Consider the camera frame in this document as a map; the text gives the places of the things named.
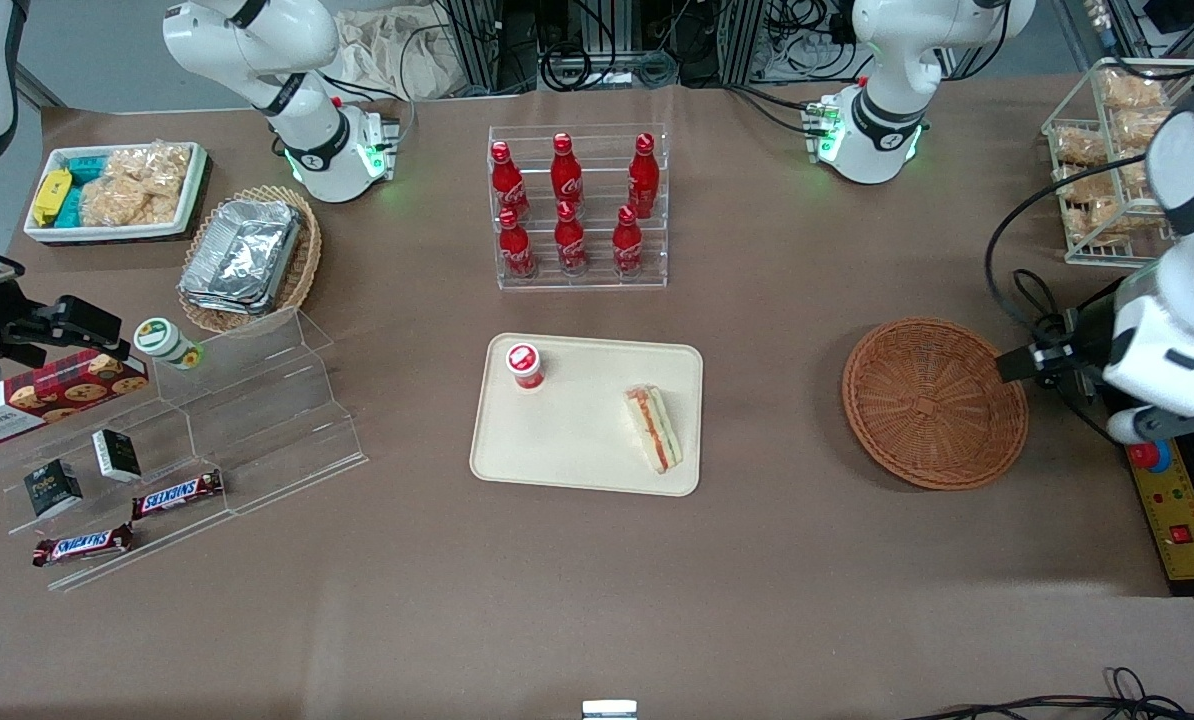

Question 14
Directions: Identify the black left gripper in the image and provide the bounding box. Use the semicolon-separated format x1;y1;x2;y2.
995;290;1126;389

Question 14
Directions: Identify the plastic-wrapped triangle sandwich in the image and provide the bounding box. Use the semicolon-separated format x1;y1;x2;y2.
624;385;684;474

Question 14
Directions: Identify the brown round wicker basket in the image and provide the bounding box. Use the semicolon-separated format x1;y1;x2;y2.
841;317;1030;492

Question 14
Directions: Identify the white rectangular snack tray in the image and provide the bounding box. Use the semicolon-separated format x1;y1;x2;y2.
24;142;208;245

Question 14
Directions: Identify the light oval wicker basket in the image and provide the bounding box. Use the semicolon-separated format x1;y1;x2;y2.
177;185;323;336

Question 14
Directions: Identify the beige plastic serving tray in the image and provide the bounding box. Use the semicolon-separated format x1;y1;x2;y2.
469;333;705;498

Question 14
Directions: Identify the red tartan cookie box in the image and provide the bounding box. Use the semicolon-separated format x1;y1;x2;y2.
0;350;150;447

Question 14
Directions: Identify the green-lid yogurt cup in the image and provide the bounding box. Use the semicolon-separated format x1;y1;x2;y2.
134;317;204;371

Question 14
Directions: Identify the rice cracker bag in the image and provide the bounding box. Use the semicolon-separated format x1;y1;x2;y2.
79;170;184;229
107;145;194;193

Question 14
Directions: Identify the yellow snack packet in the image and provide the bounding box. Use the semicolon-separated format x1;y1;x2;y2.
32;168;74;227

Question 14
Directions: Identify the small black carton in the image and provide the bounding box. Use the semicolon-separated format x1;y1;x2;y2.
24;459;84;519
92;429;143;484

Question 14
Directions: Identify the aluminium foil container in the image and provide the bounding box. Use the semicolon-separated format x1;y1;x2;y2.
185;198;304;303

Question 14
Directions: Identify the Snickers chocolate bar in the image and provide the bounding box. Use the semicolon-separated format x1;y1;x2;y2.
32;523;135;568
132;469;225;521

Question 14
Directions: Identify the clear acrylic step display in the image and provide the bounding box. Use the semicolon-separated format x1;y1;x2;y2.
0;305;369;593

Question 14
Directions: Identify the yellow control panel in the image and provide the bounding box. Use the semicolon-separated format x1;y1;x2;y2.
1125;438;1194;583

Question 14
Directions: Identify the fried snack bag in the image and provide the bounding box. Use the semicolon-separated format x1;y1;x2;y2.
1112;108;1176;151
1052;125;1108;167
1117;150;1154;197
1097;68;1165;111

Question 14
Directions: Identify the red cola bottle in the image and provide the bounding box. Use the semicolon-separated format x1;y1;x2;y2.
612;205;646;279
498;207;538;281
628;133;661;219
489;141;530;219
554;200;590;278
551;132;585;206

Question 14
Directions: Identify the beige cloth bag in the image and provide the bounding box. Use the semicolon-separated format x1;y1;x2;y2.
332;8;460;101

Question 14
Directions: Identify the clear acrylic bottle rack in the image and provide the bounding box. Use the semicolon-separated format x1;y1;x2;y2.
487;122;670;291

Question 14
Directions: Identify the small red-lid cup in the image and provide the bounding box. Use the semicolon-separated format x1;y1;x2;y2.
504;342;546;393

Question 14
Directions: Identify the black machine power cable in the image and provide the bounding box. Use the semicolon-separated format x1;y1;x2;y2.
1012;268;1124;447

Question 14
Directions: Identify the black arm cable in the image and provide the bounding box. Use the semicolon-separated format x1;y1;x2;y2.
984;150;1154;333

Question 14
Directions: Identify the white wire snack rack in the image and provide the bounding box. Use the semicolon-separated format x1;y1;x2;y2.
1042;58;1194;269

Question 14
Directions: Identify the black floor cable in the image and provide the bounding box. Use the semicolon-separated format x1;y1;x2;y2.
902;667;1194;720

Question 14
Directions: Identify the black left base cable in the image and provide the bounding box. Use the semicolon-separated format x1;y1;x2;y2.
725;84;820;137

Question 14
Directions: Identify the black base cable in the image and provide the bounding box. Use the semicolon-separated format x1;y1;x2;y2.
725;84;820;137
319;72;418;136

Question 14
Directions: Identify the black right base cable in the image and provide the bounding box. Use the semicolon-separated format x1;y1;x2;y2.
319;72;418;136

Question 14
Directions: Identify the aluminium frame structure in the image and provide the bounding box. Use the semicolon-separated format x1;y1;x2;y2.
445;0;768;93

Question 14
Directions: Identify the coiled black cable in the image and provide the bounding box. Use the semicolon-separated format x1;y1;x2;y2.
541;44;596;93

